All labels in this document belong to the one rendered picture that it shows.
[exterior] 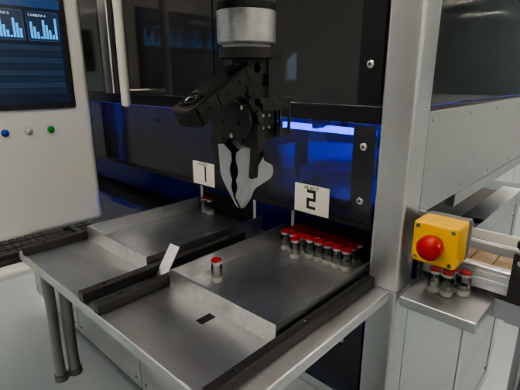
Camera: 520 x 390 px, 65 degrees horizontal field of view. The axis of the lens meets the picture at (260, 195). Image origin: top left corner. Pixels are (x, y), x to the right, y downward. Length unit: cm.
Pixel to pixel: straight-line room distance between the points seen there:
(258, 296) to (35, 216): 84
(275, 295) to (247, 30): 45
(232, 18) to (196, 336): 45
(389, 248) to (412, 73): 30
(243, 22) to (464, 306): 59
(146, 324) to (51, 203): 77
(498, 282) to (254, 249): 48
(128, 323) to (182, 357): 13
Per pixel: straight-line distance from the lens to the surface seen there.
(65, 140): 139
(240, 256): 90
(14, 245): 127
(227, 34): 53
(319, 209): 83
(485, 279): 85
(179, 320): 70
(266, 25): 53
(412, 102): 71
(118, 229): 110
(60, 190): 140
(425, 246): 70
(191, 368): 61
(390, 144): 73
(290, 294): 76
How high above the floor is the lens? 126
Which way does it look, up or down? 16 degrees down
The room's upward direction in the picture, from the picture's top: straight up
